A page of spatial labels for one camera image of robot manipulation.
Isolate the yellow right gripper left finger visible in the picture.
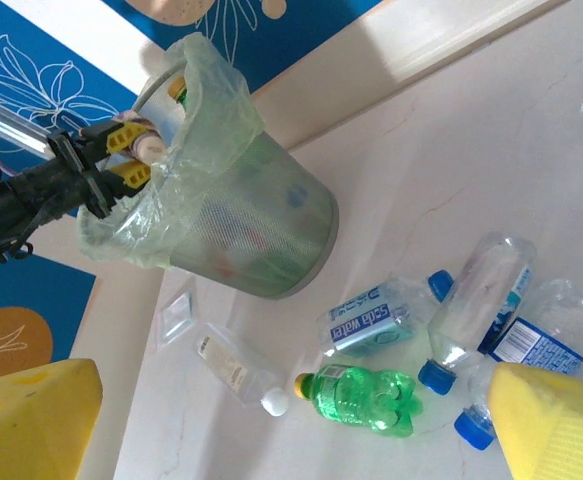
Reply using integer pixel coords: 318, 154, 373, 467
0, 357, 105, 480

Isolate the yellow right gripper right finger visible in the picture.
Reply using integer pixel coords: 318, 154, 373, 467
485, 361, 583, 480

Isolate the brown label bottle beige cap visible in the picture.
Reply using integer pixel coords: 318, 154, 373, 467
115, 112, 167, 166

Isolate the green Sprite bottle yellow cap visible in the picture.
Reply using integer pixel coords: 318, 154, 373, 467
167, 74, 192, 109
293, 363, 425, 440

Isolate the blue-cap blue-label water bottle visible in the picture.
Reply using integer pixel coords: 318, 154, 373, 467
453, 277, 583, 453

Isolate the clear bottle wave label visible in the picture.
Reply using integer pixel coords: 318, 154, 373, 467
417, 232, 540, 397

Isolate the clear square bottle white cap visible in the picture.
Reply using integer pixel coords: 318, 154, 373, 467
193, 322, 291, 418

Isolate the soda water bottle blue cap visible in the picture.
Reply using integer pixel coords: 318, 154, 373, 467
317, 269, 455, 360

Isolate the grey mesh waste bin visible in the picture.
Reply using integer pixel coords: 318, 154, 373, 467
133, 64, 341, 301

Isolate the clear plastic clamshell box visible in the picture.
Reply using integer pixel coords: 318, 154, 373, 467
153, 289, 197, 351

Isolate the aluminium frame post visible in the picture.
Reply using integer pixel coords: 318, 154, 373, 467
0, 89, 57, 161

